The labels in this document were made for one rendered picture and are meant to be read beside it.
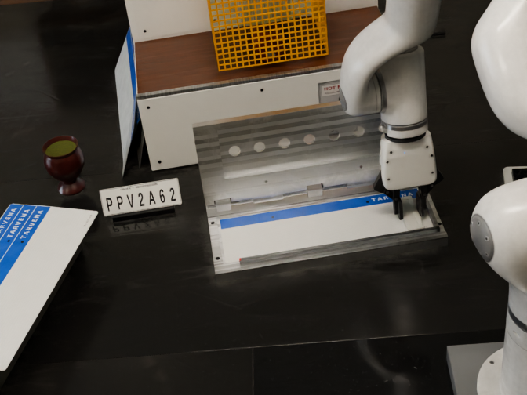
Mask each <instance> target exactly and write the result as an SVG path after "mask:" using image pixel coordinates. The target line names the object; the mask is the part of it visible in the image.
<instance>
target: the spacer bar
mask: <svg viewBox="0 0 527 395"><path fill-rule="evenodd" d="M401 200H402V207H403V223H404V225H405V228H406V231H410V230H418V229H423V228H424V227H423V224H422V221H421V219H420V216H419V213H418V211H417V209H416V206H415V203H414V201H413V198H412V196H406V197H401Z"/></svg>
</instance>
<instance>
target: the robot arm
mask: <svg viewBox="0 0 527 395"><path fill-rule="evenodd" d="M441 1H442V0H386V9H385V13H384V14H383V15H382V16H380V17H379V18H377V19H376V20H374V21H373V22H372V23H371V24H370V25H369V26H367V27H366V28H365V29H364V30H362V31H361V32H360V33H359V34H358V35H357V36H356V37H355V39H354V40H353V41H352V43H351V44H350V45H349V47H348V49H347V51H346V53H345V55H344V58H343V62H342V67H341V72H340V88H339V91H340V95H339V98H340V103H341V107H342V108H343V110H344V111H345V112H346V113H347V114H349V115H352V116H362V115H367V114H375V113H379V112H380V115H381V121H382V122H381V124H382V125H380V131H381V132H384V133H383V134H382V136H381V141H380V173H379V175H378V176H377V178H376V180H375V182H374V184H373V189H374V190H375V191H378V192H380V193H383V194H386V195H387V196H388V197H389V198H391V199H392V200H393V209H394V214H395V215H398V218H399V219H400V220H403V207H402V200H401V198H400V189H405V188H410V187H418V191H417V192H416V209H417V211H418V213H419V214H420V216H421V217H423V216H424V210H427V203H426V197H427V195H428V193H429V192H430V191H431V190H432V188H433V187H434V185H436V184H438V183H440V182H441V181H442V180H443V179H444V177H443V175H442V174H441V173H440V171H439V170H438V168H437V167H436V161H435V154H434V145H433V141H432V138H431V133H430V132H429V131H428V121H427V90H426V75H425V59H424V49H423V47H422V46H420V44H422V43H424V42H425V41H426V40H428V39H429V38H430V37H431V36H432V34H433V33H434V31H435V28H436V26H437V23H438V15H439V10H440V6H441ZM471 51H472V56H473V60H474V65H475V67H476V70H477V72H478V77H479V79H480V82H481V84H482V88H483V91H484V93H485V96H486V98H487V100H488V102H489V105H490V107H491V108H492V111H493V112H494V114H495V115H496V116H497V117H498V119H499V120H500V121H501V122H502V123H503V124H504V125H505V126H506V127H507V128H508V129H509V130H511V131H512V132H513V133H515V134H516V135H519V136H521V137H523V138H525V139H527V0H492V1H491V3H490V4H489V7H488V8H487V10H486V11H485V12H484V13H483V15H482V17H481V18H480V20H479V21H478V23H477V25H476V27H475V29H474V33H473V35H472V39H471ZM470 228H471V240H472V241H473V242H474V245H475V247H476V249H477V250H478V251H479V254H480V255H481V256H482V258H483V259H484V260H485V261H486V262H487V263H488V264H489V265H490V266H491V267H492V269H493V270H494V271H495V272H496V273H498V274H499V275H500V276H501V277H502V278H503V279H504V280H506V281H507V282H509V295H508V304H507V319H506V329H505V337H504V345H503V348H502V349H500V350H497V351H496V352H495V353H494V354H492V355H491V356H490V357H489V358H488V359H487V360H486V361H485V362H484V364H483V365H482V367H481V369H480V371H479V374H478V382H477V392H478V395H527V178H524V179H519V180H516V181H514V182H511V183H507V184H504V185H502V186H500V187H497V188H495V189H493V190H491V191H490V192H488V193H487V194H486V195H484V196H483V197H482V198H481V200H480V201H479V202H478V203H477V205H476V207H475V208H474V211H473V214H472V217H471V224H470Z"/></svg>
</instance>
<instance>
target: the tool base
mask: <svg viewBox="0 0 527 395"><path fill-rule="evenodd" d="M374 194H382V193H380V192H378V191H375V190H374V189H373V185H368V186H363V187H354V188H349V189H347V184H341V185H335V186H330V187H322V185H321V184H315V185H309V186H307V190H302V191H297V192H292V193H286V194H283V199H280V200H275V201H266V202H260V203H256V204H254V203H253V198H252V199H247V200H242V201H232V202H231V200H230V198H225V199H220V200H215V202H216V204H214V205H208V206H206V211H207V217H208V223H209V234H210V240H211V245H212V252H213V262H214V269H215V275H216V283H220V282H225V281H234V280H239V279H244V278H249V277H258V276H263V275H268V274H277V273H282V272H287V271H292V270H302V269H307V268H312V267H316V266H326V265H331V264H336V263H345V262H350V261H355V260H360V259H369V258H374V257H379V256H384V255H393V254H398V253H403V252H412V251H417V250H423V249H428V248H437V247H441V246H446V245H448V235H447V233H446V231H445V229H444V227H443V225H442V224H441V225H439V227H440V232H437V233H432V234H422V235H417V236H412V237H404V238H398V239H393V240H388V241H379V242H374V243H368V244H363V245H355V246H350V247H345V248H335V249H330V250H325V251H320V252H311V253H306V254H301V255H292V256H286V257H281V258H277V259H268V260H262V261H257V262H252V263H243V264H240V262H235V263H225V258H224V249H223V243H222V238H221V232H220V223H219V221H220V220H221V219H226V218H232V217H237V216H247V215H252V214H257V213H261V212H271V211H276V210H281V209H287V208H295V207H300V206H306V205H315V204H320V203H326V202H331V201H339V200H345V199H350V198H359V197H364V196H369V195H374ZM427 199H428V201H429V203H430V205H431V208H432V210H433V213H434V216H435V218H436V220H437V222H438V223H441V222H442V221H441V220H440V218H439V215H438V213H437V210H436V208H435V206H434V203H433V201H432V199H431V196H430V194H429V193H428V195H427ZM211 222H215V223H214V224H211ZM216 257H220V259H219V260H216Z"/></svg>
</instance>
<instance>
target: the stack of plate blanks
mask: <svg viewBox="0 0 527 395"><path fill-rule="evenodd" d="M22 206H23V205H20V204H11V205H9V207H8V208H7V209H6V211H5V212H4V214H3V215H2V217H1V218H0V239H1V237H2V235H3V234H4V233H5V231H6V230H7V228H8V227H9V225H10V223H11V222H12V221H13V220H14V218H15V217H16V215H17V213H18V212H19V211H20V209H21V208H22ZM81 250H82V243H81V244H80V245H79V246H78V248H77V250H76V252H75V253H74V255H73V257H72V258H71V261H70V262H69V263H68V265H67V267H66V269H65V271H64V272H63V274H62V275H61V277H60V279H59V280H58V282H57V284H56V286H55V288H54V289H53V291H52V293H51V294H50V296H49V298H48V299H47V301H46V303H45V305H44V306H43V307H42V310H41V312H40V313H39V315H38V316H37V318H36V320H35V322H34V323H33V325H32V326H31V329H30V330H29V332H28V333H27V335H26V337H25V339H24V340H23V342H22V343H21V345H20V348H19V349H18V350H17V352H16V354H15V356H14V358H13V359H12V361H11V362H10V364H9V366H8V368H7V369H6V370H5V371H0V389H1V388H2V386H3V384H4V382H5V380H6V379H7V377H8V376H9V373H10V372H11V371H12V369H13V366H14V365H15V363H16V362H17V360H18V358H19V356H20V355H21V353H22V352H23V350H24V347H25V346H26V345H27V342H28V341H29V339H30V337H31V336H32V334H33V332H34V331H35V329H36V328H37V326H38V323H39V322H40V320H41V319H42V317H43V315H44V313H45V312H46V310H47V308H48V307H49V304H50V303H51V302H52V300H53V298H54V296H55V294H56V293H57V291H58V289H59V288H60V286H61V284H62V283H63V281H64V279H65V277H66V276H67V274H68V272H69V270H70V269H71V267H72V265H73V264H74V262H75V260H76V259H77V257H78V255H79V253H80V251H81Z"/></svg>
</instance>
